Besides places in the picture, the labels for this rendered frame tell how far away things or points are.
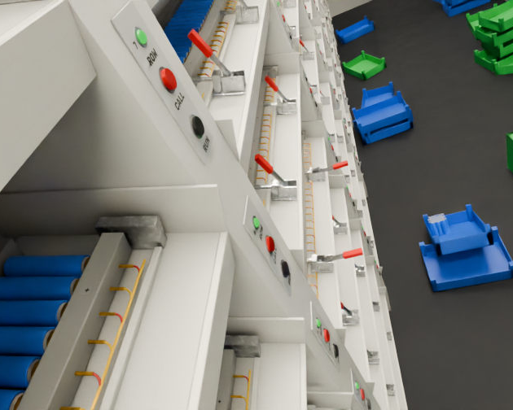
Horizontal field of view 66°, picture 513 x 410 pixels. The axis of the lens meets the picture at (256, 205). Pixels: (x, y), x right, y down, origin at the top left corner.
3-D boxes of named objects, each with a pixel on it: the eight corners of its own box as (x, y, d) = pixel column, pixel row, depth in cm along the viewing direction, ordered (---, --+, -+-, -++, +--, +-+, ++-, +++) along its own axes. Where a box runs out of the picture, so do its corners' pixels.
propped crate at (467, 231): (426, 231, 182) (422, 215, 181) (474, 220, 175) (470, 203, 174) (437, 256, 154) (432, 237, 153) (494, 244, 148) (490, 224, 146)
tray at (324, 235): (323, 150, 111) (324, 119, 104) (343, 358, 67) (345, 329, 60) (252, 153, 113) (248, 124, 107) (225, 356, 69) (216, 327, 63)
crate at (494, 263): (497, 237, 165) (496, 225, 160) (516, 277, 150) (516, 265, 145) (421, 254, 175) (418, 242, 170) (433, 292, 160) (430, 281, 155)
